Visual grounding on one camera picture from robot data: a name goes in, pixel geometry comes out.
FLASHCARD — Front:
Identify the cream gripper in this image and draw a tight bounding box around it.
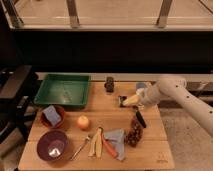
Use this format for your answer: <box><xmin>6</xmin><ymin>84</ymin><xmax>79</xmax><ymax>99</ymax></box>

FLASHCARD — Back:
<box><xmin>119</xmin><ymin>94</ymin><xmax>144</xmax><ymax>107</ymax></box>

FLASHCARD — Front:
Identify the purple bowl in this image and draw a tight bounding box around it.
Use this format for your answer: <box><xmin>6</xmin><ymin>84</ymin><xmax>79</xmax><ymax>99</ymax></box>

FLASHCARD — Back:
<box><xmin>36</xmin><ymin>130</ymin><xmax>68</xmax><ymax>162</ymax></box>

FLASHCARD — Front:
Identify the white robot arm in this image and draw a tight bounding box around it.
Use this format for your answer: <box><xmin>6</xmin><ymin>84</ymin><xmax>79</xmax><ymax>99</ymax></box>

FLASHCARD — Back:
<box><xmin>122</xmin><ymin>75</ymin><xmax>213</xmax><ymax>137</ymax></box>

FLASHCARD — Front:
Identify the red bowl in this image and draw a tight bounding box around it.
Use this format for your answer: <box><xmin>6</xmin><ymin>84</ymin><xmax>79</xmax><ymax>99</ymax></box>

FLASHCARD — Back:
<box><xmin>40</xmin><ymin>105</ymin><xmax>65</xmax><ymax>129</ymax></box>

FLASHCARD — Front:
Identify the dark small block toy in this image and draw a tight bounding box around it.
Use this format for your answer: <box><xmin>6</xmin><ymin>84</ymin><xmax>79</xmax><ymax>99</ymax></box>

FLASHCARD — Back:
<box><xmin>104</xmin><ymin>77</ymin><xmax>114</xmax><ymax>92</ymax></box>

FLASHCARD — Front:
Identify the dark grape bunch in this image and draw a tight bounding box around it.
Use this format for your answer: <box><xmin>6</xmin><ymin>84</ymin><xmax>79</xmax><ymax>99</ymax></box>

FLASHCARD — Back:
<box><xmin>125</xmin><ymin>119</ymin><xmax>143</xmax><ymax>147</ymax></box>

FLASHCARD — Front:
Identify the blue grey cloth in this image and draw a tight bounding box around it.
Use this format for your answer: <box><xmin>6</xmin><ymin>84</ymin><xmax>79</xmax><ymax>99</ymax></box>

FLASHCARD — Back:
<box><xmin>104</xmin><ymin>129</ymin><xmax>125</xmax><ymax>161</ymax></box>

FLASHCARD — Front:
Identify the orange fruit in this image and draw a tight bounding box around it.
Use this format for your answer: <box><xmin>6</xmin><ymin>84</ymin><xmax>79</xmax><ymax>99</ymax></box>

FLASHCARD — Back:
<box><xmin>77</xmin><ymin>115</ymin><xmax>90</xmax><ymax>130</ymax></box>

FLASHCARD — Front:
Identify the orange carrot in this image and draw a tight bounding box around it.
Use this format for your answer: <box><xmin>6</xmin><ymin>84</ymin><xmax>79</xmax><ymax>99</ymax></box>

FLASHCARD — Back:
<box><xmin>101</xmin><ymin>134</ymin><xmax>118</xmax><ymax>158</ymax></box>

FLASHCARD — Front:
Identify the green plastic tray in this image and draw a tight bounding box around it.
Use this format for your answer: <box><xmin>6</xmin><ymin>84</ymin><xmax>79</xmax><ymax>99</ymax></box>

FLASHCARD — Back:
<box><xmin>34</xmin><ymin>74</ymin><xmax>91</xmax><ymax>108</ymax></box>

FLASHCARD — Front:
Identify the blue sponge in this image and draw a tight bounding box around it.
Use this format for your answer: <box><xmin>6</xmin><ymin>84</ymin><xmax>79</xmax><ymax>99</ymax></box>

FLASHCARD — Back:
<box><xmin>43</xmin><ymin>105</ymin><xmax>61</xmax><ymax>127</ymax></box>

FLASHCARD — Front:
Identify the black side stand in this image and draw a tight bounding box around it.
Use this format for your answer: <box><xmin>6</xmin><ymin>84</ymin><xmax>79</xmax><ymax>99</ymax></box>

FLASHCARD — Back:
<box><xmin>0</xmin><ymin>65</ymin><xmax>38</xmax><ymax>144</ymax></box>

